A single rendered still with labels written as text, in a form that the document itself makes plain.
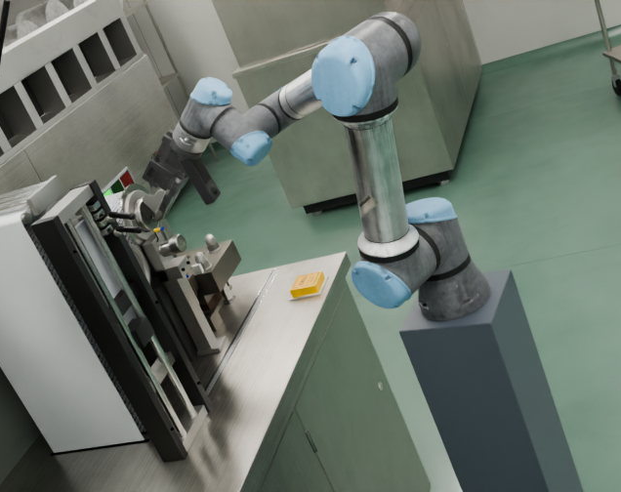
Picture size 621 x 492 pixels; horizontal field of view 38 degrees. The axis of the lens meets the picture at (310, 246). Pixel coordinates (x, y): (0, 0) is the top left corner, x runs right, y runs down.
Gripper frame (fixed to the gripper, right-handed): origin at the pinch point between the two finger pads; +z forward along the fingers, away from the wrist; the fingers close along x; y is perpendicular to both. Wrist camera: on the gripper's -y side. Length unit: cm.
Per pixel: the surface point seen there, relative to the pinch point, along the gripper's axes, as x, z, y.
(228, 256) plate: -19.7, 14.6, -16.6
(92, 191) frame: 30.0, -19.1, 9.2
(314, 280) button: -13.8, 3.1, -37.5
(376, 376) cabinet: -24, 27, -66
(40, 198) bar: 31.6, -12.8, 17.1
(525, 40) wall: -449, 50, -101
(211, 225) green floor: -293, 206, 12
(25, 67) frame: -31, 5, 52
